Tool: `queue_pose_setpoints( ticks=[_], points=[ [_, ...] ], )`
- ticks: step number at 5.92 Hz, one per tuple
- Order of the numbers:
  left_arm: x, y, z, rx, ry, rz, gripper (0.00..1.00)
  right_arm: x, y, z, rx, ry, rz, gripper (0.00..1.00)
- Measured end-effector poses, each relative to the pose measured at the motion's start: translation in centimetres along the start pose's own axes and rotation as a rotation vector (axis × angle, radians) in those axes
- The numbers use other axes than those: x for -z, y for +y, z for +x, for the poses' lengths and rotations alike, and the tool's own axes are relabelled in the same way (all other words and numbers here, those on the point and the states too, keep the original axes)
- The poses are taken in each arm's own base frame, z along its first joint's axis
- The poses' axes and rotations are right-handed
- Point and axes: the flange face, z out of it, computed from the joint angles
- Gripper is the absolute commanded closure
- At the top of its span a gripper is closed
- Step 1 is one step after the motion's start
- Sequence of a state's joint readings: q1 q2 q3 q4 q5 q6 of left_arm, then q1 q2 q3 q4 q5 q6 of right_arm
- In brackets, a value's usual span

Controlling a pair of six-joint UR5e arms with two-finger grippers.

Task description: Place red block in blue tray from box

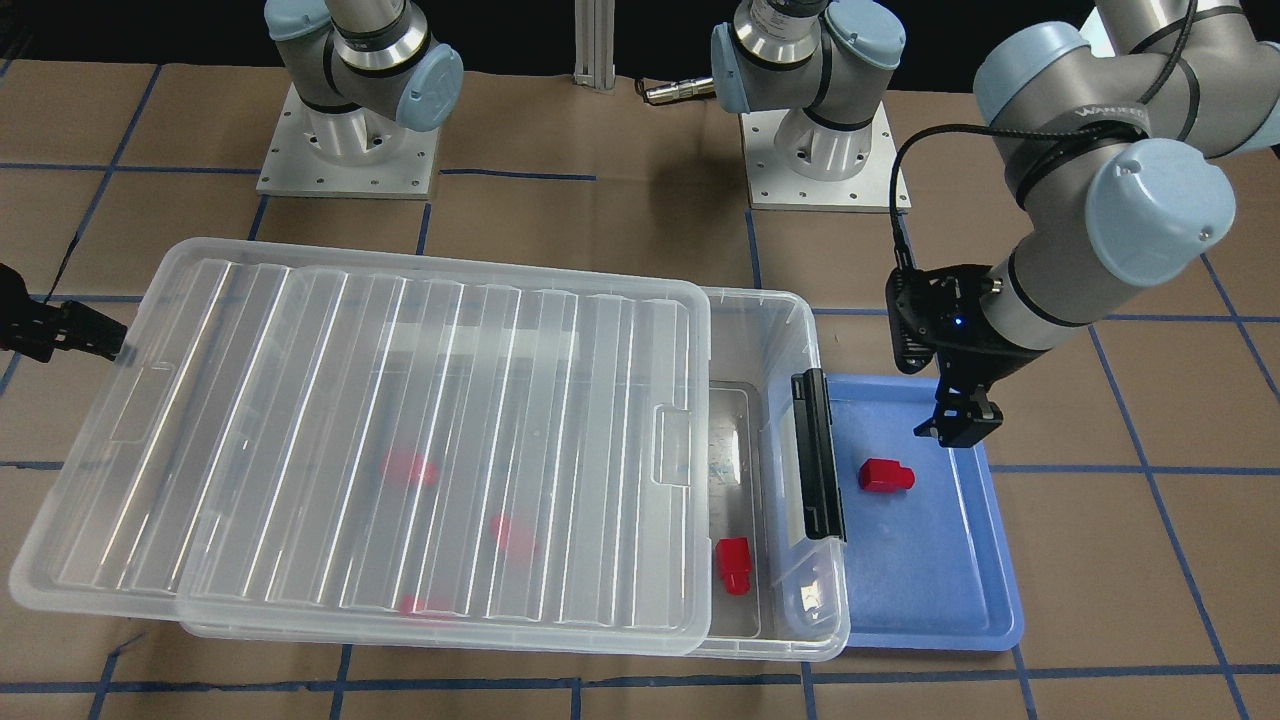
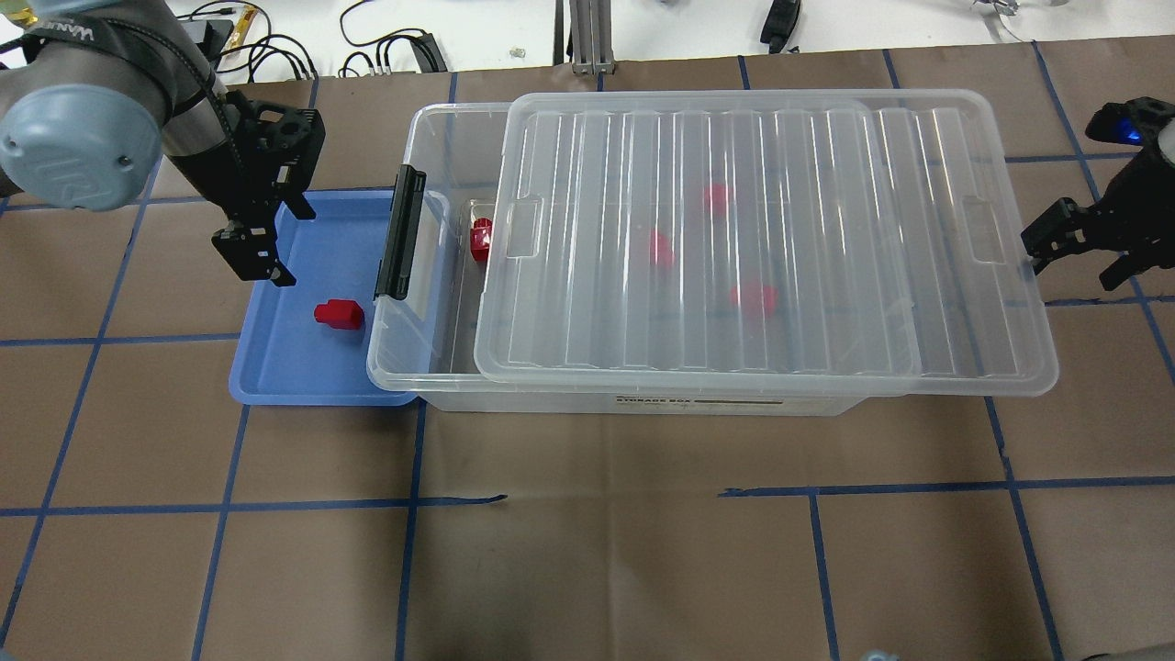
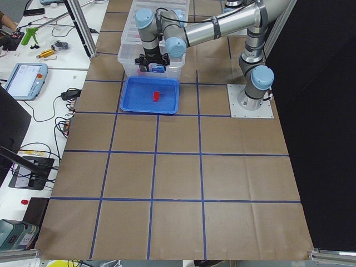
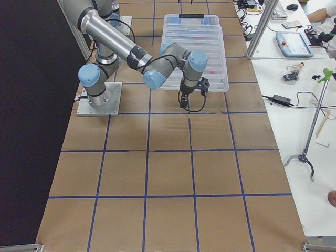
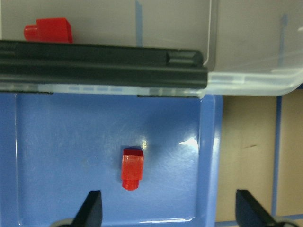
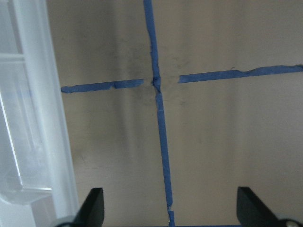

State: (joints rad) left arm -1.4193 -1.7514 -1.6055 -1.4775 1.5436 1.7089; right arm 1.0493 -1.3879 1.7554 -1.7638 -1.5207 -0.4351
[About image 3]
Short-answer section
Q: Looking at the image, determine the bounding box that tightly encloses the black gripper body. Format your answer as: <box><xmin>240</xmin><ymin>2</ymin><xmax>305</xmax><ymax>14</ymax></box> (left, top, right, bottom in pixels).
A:
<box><xmin>135</xmin><ymin>53</ymin><xmax>170</xmax><ymax>72</ymax></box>

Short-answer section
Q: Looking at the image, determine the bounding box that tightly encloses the red block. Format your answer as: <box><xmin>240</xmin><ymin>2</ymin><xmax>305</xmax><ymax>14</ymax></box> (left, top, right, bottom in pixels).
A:
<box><xmin>152</xmin><ymin>91</ymin><xmax>160</xmax><ymax>102</ymax></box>

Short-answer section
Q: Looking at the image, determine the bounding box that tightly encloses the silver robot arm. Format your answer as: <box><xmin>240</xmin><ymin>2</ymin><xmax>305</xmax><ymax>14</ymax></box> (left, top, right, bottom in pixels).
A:
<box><xmin>127</xmin><ymin>1</ymin><xmax>289</xmax><ymax>106</ymax></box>

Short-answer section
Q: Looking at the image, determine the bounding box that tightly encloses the clear plastic storage box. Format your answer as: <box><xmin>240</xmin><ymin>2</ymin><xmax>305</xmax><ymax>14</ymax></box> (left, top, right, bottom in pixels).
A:
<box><xmin>117</xmin><ymin>1</ymin><xmax>190</xmax><ymax>79</ymax></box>

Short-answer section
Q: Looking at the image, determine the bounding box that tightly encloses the blue plastic tray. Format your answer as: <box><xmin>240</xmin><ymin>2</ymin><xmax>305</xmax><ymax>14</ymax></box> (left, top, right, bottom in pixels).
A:
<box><xmin>120</xmin><ymin>76</ymin><xmax>180</xmax><ymax>115</ymax></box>

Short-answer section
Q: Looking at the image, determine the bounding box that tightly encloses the black power adapter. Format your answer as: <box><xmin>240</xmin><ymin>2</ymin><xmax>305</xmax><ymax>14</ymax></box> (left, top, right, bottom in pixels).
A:
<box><xmin>61</xmin><ymin>88</ymin><xmax>82</xmax><ymax>101</ymax></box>

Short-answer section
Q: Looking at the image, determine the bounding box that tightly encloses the smartphone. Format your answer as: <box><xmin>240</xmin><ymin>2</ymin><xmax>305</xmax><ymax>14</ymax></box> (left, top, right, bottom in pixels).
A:
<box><xmin>23</xmin><ymin>8</ymin><xmax>45</xmax><ymax>17</ymax></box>

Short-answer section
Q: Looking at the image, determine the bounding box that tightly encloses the blue teach pendant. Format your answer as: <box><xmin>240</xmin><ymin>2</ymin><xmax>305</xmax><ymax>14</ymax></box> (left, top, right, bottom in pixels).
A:
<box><xmin>4</xmin><ymin>63</ymin><xmax>48</xmax><ymax>101</ymax></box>

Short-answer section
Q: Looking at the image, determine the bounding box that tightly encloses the brown paper table cover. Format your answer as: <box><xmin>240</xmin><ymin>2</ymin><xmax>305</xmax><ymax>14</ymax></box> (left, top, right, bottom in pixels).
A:
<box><xmin>36</xmin><ymin>1</ymin><xmax>313</xmax><ymax>261</ymax></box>

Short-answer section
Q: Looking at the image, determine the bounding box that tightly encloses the black monitor stand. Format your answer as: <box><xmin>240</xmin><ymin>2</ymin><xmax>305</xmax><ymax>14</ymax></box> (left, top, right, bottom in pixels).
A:
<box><xmin>1</xmin><ymin>88</ymin><xmax>55</xmax><ymax>190</ymax></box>

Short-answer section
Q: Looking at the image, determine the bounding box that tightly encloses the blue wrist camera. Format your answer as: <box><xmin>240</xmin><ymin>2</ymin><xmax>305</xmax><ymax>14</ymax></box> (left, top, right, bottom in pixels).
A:
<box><xmin>148</xmin><ymin>63</ymin><xmax>166</xmax><ymax>73</ymax></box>

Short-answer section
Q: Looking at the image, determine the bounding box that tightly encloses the aluminium frame post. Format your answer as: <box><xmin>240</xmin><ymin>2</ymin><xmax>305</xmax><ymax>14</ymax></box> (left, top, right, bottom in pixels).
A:
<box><xmin>64</xmin><ymin>0</ymin><xmax>97</xmax><ymax>58</ymax></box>

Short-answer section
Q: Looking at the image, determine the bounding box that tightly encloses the green handled reacher grabber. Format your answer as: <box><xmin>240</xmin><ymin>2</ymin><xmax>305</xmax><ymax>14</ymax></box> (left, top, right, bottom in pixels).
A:
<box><xmin>21</xmin><ymin>0</ymin><xmax>95</xmax><ymax>47</ymax></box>

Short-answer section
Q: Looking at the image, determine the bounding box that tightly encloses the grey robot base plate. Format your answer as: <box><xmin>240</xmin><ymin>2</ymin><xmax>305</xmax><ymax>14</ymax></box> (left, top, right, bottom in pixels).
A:
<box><xmin>227</xmin><ymin>84</ymin><xmax>274</xmax><ymax>119</ymax></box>

